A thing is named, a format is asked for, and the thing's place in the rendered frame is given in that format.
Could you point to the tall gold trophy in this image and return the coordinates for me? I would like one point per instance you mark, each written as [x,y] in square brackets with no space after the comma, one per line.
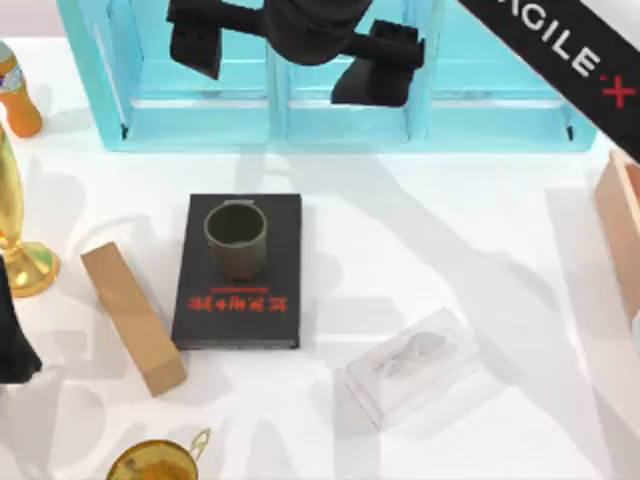
[27,270]

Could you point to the light blue rack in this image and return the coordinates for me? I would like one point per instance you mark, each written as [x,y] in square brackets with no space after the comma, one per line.
[350,122]

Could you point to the salmon-coloured box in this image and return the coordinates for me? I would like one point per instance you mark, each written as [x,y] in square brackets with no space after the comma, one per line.
[622,225]

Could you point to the brown wooden block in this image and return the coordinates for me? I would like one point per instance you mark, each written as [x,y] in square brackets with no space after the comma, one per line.
[132,320]

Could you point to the clear plastic box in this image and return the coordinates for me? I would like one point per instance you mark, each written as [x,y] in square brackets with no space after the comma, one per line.
[415,365]

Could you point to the olive green cup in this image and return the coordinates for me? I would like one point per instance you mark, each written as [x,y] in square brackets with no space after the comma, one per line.
[237,260]

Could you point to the orange bottle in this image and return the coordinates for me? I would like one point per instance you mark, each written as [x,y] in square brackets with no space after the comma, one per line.
[20,107]

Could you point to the black book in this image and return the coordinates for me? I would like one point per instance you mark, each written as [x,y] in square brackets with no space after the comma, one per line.
[240,315]

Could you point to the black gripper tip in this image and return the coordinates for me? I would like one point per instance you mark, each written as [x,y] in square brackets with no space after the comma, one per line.
[12,340]

